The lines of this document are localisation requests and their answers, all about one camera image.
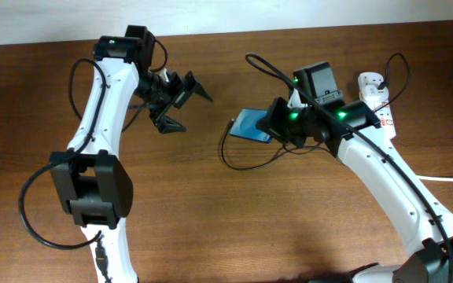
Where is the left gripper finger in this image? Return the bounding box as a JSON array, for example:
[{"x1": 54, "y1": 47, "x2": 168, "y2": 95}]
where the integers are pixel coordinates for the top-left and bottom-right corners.
[
  {"x1": 185, "y1": 71, "x2": 213, "y2": 102},
  {"x1": 155, "y1": 115, "x2": 186, "y2": 134}
]

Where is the blue screen smartphone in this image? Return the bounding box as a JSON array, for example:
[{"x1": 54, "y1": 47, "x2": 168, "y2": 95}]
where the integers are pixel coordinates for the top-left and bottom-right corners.
[{"x1": 228, "y1": 108, "x2": 272, "y2": 144}]

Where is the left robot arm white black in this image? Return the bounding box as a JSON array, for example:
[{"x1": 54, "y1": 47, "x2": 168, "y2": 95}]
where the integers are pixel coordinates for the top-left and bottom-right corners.
[{"x1": 50, "y1": 25, "x2": 210, "y2": 282}]

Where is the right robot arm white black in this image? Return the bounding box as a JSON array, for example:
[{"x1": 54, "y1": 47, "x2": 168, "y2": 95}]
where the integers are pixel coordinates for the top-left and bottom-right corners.
[{"x1": 257, "y1": 71, "x2": 453, "y2": 282}]

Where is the white usb charger plug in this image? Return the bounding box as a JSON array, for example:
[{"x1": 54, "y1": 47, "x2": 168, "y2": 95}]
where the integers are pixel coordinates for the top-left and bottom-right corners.
[{"x1": 360, "y1": 85, "x2": 389, "y2": 103}]

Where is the white power strip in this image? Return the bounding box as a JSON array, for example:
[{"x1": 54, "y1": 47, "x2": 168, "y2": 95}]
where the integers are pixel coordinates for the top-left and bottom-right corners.
[{"x1": 358, "y1": 72, "x2": 396, "y2": 140}]

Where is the black charger cable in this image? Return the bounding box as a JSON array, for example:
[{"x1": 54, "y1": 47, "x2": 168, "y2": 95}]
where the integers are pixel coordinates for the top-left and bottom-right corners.
[{"x1": 221, "y1": 53, "x2": 411, "y2": 171}]

